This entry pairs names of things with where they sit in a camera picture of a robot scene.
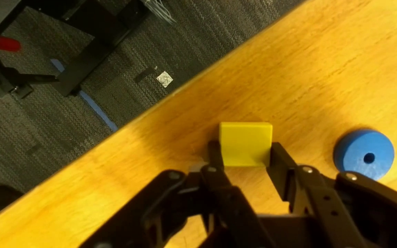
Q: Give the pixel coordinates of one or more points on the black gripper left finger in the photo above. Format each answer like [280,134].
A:
[185,207]

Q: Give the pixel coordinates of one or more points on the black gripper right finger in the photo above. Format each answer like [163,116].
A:
[345,212]

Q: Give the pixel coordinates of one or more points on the yellow block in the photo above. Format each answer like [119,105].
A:
[247,143]

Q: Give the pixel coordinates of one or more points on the blue disc with hole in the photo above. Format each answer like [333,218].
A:
[362,150]

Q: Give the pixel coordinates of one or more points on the white QR tag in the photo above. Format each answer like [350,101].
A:
[164,79]

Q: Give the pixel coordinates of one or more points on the blue tape strip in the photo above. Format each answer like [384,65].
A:
[93,105]

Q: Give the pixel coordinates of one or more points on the black flat board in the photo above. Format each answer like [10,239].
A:
[97,56]

